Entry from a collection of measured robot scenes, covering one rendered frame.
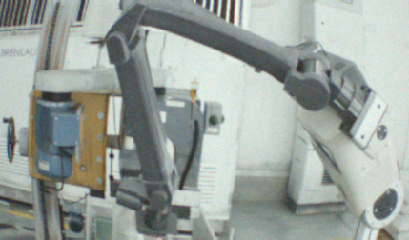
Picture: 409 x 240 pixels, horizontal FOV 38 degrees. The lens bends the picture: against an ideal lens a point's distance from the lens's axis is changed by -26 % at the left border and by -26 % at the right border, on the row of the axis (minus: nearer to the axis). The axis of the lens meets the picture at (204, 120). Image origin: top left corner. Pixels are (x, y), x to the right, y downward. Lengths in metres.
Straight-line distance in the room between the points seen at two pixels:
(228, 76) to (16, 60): 1.66
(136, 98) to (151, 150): 0.12
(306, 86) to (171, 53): 3.70
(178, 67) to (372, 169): 3.55
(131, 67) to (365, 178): 0.59
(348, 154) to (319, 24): 4.40
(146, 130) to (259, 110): 4.98
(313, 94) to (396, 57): 5.57
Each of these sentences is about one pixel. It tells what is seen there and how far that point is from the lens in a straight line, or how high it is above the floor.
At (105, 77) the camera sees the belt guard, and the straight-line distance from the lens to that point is 2.20.
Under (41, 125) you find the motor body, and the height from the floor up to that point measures 1.26.
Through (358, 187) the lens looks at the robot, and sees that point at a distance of 1.64.
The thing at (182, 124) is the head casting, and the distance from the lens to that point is 2.33.
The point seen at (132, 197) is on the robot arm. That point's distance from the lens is 1.68.
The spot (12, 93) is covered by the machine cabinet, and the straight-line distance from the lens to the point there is 5.13.
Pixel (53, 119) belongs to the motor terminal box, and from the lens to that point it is 2.05.
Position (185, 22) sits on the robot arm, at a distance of 1.39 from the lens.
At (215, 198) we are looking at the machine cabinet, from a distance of 5.24.
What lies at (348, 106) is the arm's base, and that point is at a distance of 1.41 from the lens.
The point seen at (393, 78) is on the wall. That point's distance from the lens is 6.92.
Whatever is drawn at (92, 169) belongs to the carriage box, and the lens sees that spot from 2.35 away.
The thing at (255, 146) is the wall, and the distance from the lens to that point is 6.54.
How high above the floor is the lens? 1.64
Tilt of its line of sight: 9 degrees down
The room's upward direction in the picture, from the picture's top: 6 degrees clockwise
